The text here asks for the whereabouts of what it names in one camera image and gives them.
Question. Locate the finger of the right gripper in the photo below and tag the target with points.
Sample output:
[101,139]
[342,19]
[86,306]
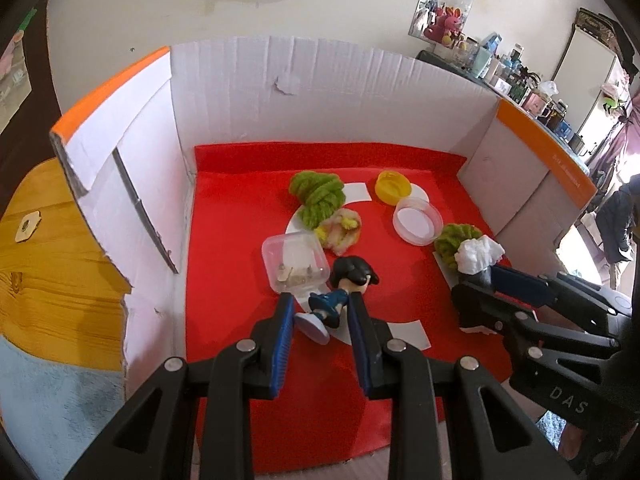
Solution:
[527,289]
[482,311]

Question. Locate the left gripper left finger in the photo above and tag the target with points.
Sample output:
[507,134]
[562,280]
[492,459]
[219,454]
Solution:
[273,336]

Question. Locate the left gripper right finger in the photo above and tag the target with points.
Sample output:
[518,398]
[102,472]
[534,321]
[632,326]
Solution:
[369,337]

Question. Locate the black haired boy figurine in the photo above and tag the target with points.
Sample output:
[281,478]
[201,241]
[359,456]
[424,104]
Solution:
[348,275]

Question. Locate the green pipe cleaner ball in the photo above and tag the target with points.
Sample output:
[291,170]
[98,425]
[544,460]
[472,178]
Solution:
[319,195]
[450,239]

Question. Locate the clear square plastic box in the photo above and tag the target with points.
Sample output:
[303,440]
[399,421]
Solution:
[294,262]

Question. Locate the yellow pink fuzzy toy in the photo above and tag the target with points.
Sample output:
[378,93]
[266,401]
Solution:
[340,232]

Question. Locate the yellow plastic lid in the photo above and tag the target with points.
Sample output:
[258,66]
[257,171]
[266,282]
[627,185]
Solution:
[391,187]

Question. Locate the clutter of bottles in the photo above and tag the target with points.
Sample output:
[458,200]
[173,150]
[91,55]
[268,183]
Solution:
[508,77]

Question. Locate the light blue towel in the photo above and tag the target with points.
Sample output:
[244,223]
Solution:
[53,411]

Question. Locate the orange white cardboard box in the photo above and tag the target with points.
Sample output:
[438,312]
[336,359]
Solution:
[186,161]

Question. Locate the wooden flower coaster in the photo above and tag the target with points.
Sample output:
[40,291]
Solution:
[27,227]

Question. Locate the pink dragon plush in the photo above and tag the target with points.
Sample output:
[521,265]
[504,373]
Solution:
[446,28]

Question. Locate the pink plush toys bunch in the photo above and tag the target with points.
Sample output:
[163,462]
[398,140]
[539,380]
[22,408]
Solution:
[15,85]

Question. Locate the wall mirror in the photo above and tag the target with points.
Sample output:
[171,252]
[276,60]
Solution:
[445,0]

